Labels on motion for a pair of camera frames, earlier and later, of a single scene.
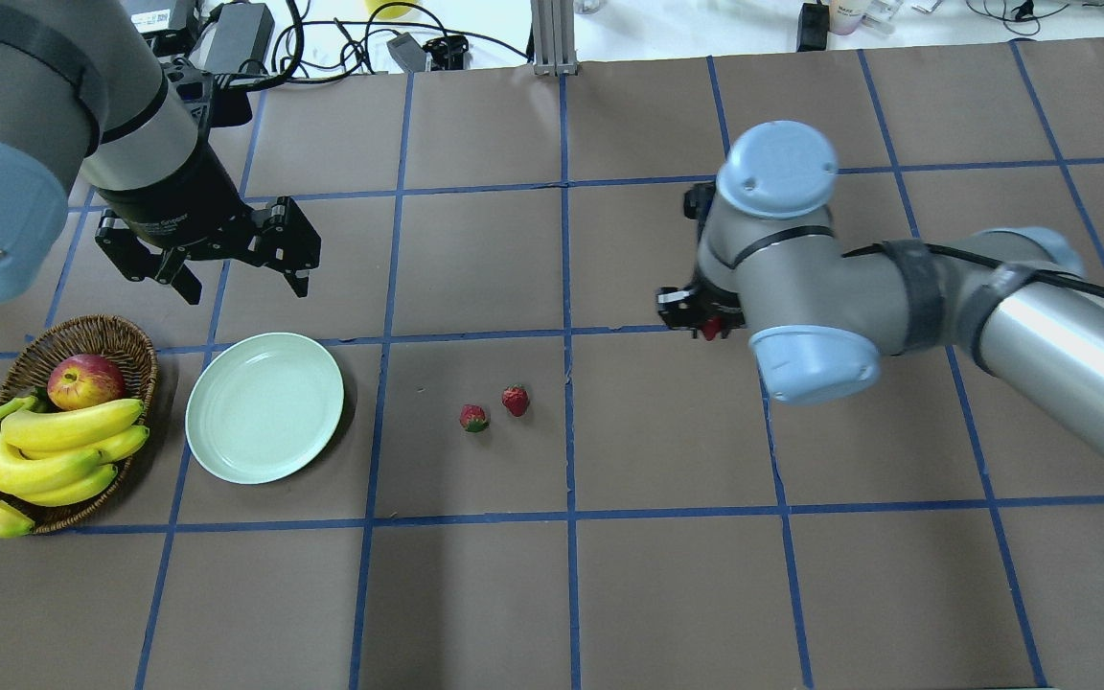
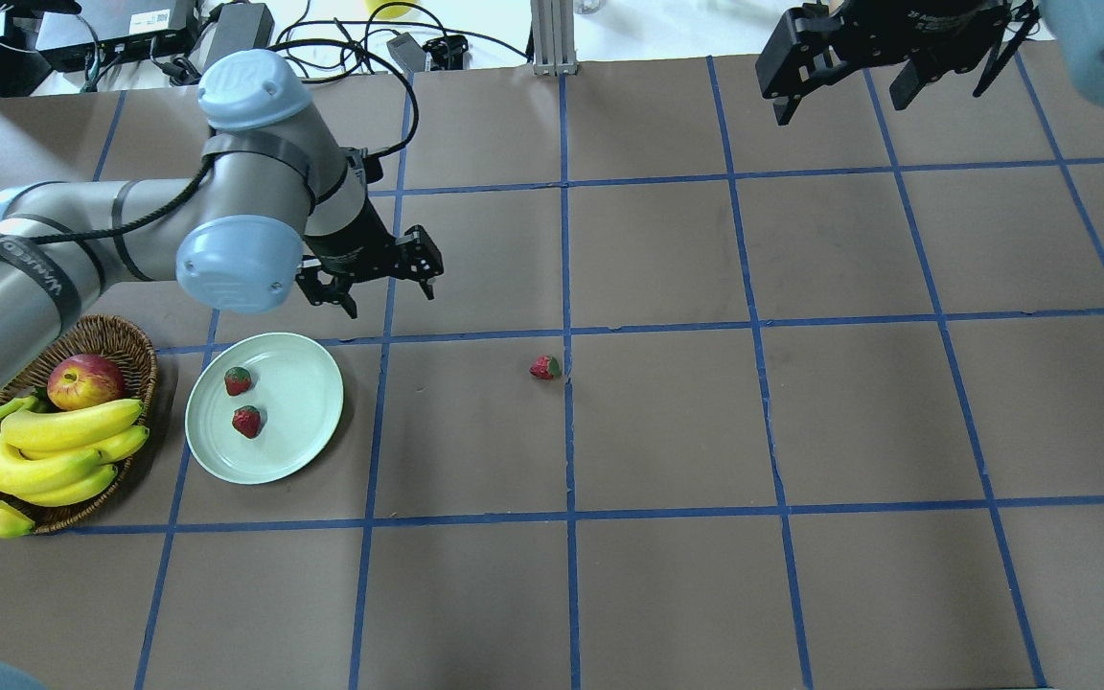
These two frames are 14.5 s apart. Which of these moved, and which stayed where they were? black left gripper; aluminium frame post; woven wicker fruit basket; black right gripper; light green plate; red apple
Moved: black right gripper; black left gripper
Stayed: red apple; light green plate; woven wicker fruit basket; aluminium frame post
